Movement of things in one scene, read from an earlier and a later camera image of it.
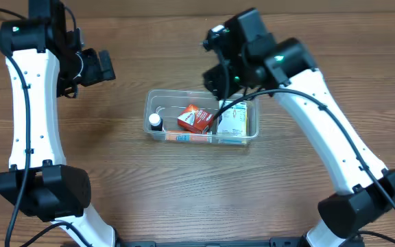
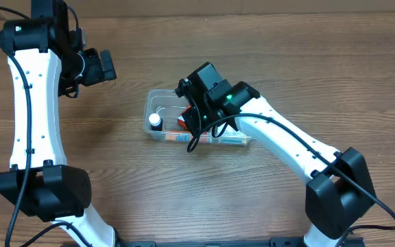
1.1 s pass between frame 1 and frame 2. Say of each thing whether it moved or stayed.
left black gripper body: stayed
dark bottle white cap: stayed
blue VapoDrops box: stayed
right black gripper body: moved
